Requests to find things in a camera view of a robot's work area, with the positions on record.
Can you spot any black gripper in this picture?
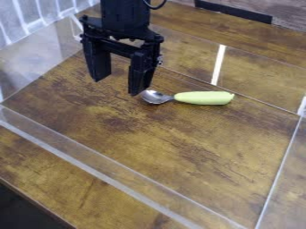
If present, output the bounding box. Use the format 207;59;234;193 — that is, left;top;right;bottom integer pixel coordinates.
79;0;165;96

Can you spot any green handled metal spoon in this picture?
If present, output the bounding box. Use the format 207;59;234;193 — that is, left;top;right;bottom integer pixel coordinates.
142;90;234;106

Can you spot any black strip on table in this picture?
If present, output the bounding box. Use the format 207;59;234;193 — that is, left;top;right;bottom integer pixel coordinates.
194;0;273;24

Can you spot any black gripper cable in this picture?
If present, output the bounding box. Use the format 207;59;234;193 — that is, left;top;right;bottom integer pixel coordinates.
142;0;169;11

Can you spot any clear acrylic enclosure wall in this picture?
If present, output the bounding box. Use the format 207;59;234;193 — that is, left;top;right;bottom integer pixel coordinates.
0;3;306;229

